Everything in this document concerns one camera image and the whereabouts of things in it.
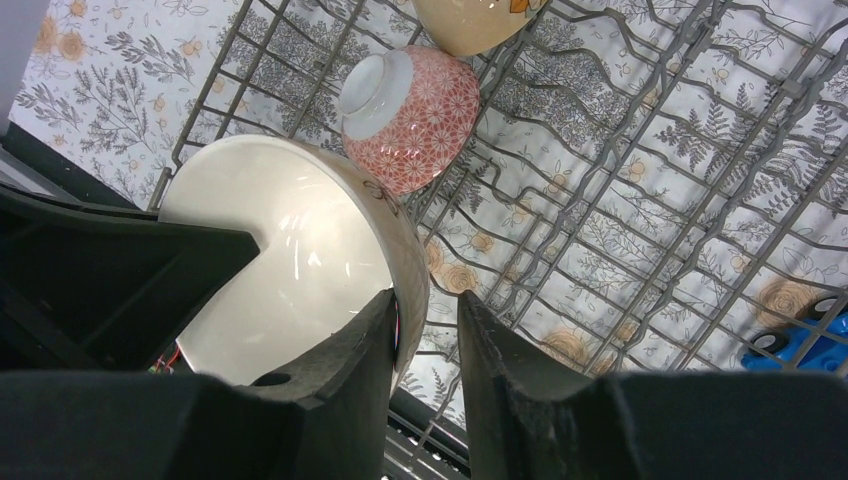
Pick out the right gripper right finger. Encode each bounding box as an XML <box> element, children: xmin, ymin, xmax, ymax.
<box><xmin>457</xmin><ymin>290</ymin><xmax>617</xmax><ymax>479</ymax></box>

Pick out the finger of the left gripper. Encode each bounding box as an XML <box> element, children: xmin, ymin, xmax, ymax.
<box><xmin>1</xmin><ymin>186</ymin><xmax>259</xmax><ymax>371</ymax></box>

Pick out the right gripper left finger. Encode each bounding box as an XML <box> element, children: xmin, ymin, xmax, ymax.
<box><xmin>248</xmin><ymin>289</ymin><xmax>398</xmax><ymax>479</ymax></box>

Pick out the beige patterned bowl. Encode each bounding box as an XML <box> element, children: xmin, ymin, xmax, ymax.
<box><xmin>412</xmin><ymin>0</ymin><xmax>547</xmax><ymax>57</ymax></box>
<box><xmin>158</xmin><ymin>134</ymin><xmax>429</xmax><ymax>385</ymax></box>

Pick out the grey wire dish rack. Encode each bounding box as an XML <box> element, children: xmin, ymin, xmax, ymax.
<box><xmin>146</xmin><ymin>0</ymin><xmax>848</xmax><ymax>480</ymax></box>

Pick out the pink patterned bowl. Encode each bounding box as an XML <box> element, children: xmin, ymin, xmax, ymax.
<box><xmin>338</xmin><ymin>45</ymin><xmax>480</xmax><ymax>196</ymax></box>

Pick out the blue toy block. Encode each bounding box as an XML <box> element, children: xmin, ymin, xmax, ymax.
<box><xmin>740</xmin><ymin>311</ymin><xmax>848</xmax><ymax>379</ymax></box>

